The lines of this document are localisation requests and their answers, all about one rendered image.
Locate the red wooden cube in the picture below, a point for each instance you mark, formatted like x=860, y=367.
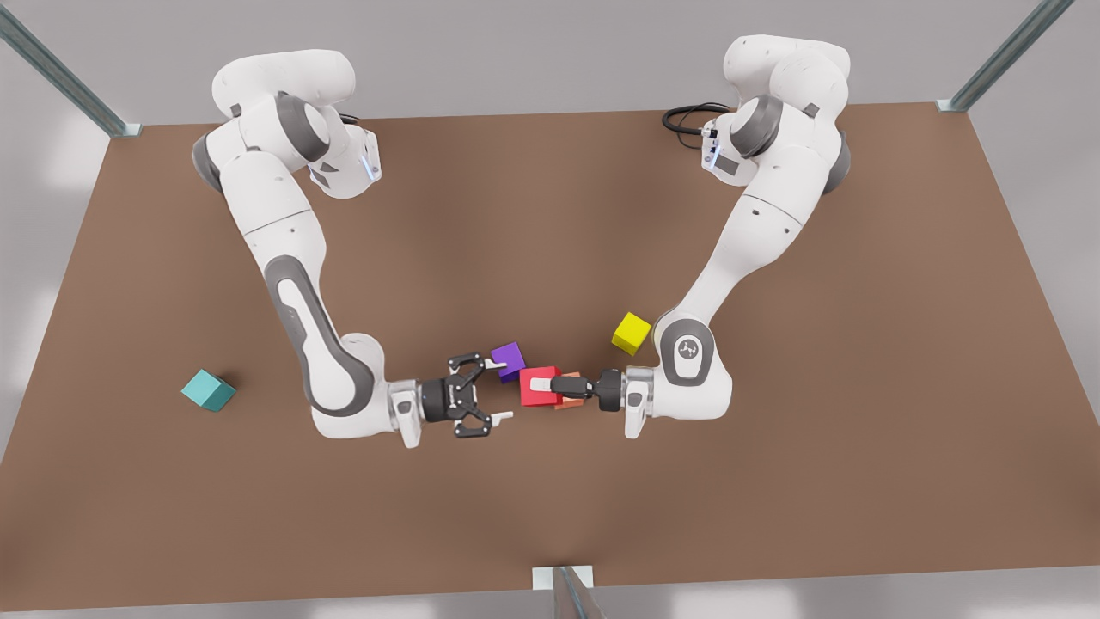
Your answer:
x=537, y=395

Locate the yellow wooden cube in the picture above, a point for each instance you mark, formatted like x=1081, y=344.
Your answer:
x=632, y=332

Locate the purple wooden cube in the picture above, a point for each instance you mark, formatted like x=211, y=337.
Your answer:
x=510, y=358

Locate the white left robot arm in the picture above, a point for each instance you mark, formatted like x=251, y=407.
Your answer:
x=765, y=198

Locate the teal wooden cube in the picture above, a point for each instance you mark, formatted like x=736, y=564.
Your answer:
x=206, y=391

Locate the orange wooden cube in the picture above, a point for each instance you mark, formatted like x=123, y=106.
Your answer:
x=571, y=402

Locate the silver frame post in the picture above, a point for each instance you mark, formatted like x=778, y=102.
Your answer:
x=60, y=76
x=1001, y=56
x=569, y=591

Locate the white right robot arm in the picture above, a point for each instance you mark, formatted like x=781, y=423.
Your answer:
x=277, y=215

